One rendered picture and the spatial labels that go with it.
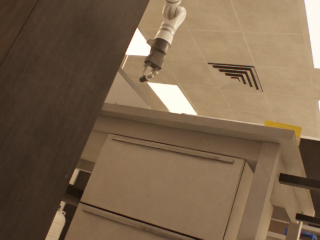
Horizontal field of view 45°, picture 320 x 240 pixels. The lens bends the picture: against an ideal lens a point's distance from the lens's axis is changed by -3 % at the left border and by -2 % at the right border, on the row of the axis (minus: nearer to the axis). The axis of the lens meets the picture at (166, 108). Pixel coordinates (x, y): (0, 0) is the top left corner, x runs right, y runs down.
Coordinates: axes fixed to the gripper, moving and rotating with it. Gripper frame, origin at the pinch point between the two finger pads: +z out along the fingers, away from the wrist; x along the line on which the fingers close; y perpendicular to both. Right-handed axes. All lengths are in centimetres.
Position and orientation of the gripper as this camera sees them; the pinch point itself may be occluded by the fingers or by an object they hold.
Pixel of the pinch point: (144, 79)
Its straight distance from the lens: 164.9
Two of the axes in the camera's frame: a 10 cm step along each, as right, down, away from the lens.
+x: 7.9, 4.6, 4.1
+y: 5.2, -1.5, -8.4
